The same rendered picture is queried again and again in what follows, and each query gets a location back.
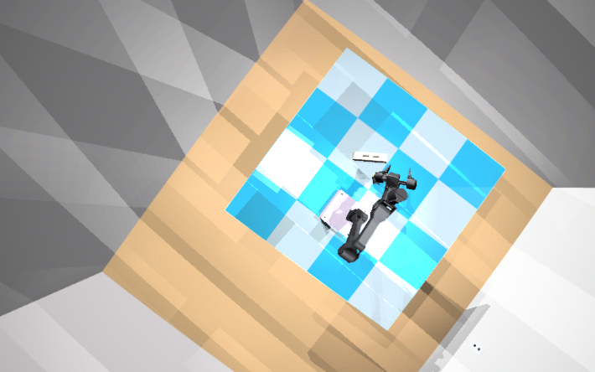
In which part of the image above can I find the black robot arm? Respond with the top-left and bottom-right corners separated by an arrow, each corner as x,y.
338,172 -> 408,263

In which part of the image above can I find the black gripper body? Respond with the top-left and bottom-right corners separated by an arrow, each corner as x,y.
375,172 -> 417,191

